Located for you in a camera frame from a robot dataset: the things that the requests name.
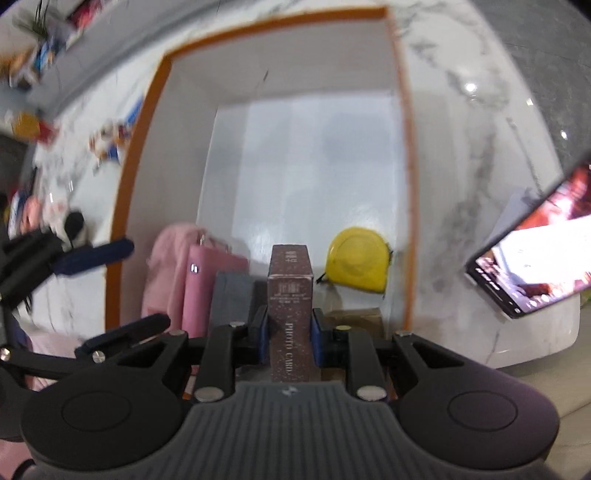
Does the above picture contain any white black plush toy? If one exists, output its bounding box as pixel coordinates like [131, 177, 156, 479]
[17, 196, 88, 248]

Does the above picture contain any grey small box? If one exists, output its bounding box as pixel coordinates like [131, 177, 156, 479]
[208, 272, 256, 333]

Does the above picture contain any pink fabric pouch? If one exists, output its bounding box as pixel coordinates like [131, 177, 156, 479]
[141, 223, 231, 329]

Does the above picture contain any dark photo card box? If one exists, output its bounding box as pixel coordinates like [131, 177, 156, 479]
[267, 244, 317, 383]

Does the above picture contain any pink wallet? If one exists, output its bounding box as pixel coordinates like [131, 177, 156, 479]
[181, 245, 249, 337]

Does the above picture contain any yellow tape measure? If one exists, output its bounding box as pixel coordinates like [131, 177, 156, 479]
[317, 227, 393, 294]

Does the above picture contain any brown sailor plush keychain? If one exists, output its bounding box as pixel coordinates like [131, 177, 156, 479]
[88, 120, 132, 165]

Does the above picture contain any gold small box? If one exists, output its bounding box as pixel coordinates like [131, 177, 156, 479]
[325, 308, 385, 339]

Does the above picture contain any red gold carton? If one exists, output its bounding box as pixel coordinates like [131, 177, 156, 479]
[9, 111, 59, 146]

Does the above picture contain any orange cardboard shoe box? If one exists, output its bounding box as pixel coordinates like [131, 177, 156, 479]
[104, 3, 419, 328]

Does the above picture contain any smartphone on stand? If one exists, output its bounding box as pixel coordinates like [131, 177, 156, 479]
[465, 156, 590, 319]

